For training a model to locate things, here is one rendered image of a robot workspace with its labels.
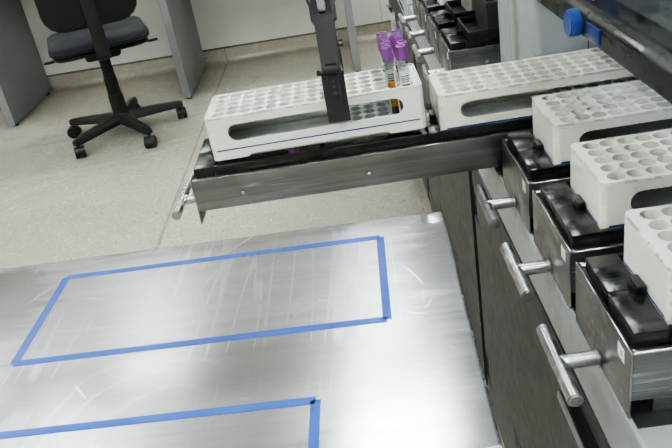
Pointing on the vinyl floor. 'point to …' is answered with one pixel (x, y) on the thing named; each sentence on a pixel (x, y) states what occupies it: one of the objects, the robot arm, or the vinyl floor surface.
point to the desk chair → (91, 24)
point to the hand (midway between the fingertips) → (336, 92)
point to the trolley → (248, 345)
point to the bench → (182, 34)
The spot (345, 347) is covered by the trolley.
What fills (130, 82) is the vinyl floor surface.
